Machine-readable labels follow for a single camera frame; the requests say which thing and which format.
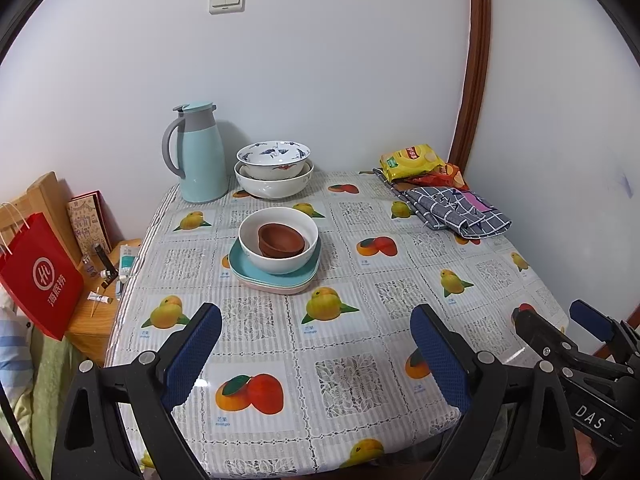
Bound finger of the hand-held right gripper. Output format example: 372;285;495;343
569;298;640;362
511;306;632;377

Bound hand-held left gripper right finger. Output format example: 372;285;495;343
409;302;586;480

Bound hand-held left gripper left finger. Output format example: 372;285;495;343
50;302;223;480

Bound blue square plate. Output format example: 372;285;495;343
228;237;321;283

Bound pink square plate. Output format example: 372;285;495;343
240;277;313;295

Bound green square plate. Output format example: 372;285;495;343
232;270;318;288

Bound plain white bowl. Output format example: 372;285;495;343
238;206;320;275

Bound person's right hand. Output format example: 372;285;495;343
574;430;601;478

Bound wooden bedside cabinet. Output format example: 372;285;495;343
65;238;143;368

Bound white teal tube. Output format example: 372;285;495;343
117;245;138;296

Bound black slim tool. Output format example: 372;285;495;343
95;242;118;288

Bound pink label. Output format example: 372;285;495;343
462;191;493;213

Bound green blanket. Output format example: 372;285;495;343
20;330;86;461

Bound grey checked cloth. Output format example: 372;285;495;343
372;167;514;240

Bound red paper bag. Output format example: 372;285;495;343
0;203;85;341

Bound red chip bag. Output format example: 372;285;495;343
410;162;471;192

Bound blue striped pillow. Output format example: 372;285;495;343
0;305;33;401

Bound large white swirl bowl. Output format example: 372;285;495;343
234;158;315;200

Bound light blue thermos jug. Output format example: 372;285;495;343
161;101;230;204

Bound yellow chip bag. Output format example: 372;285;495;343
378;144;447;183

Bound blue patterned white bowl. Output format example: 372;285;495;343
236;141;311;180

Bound brown wooden door frame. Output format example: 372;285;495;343
447;0;491;171

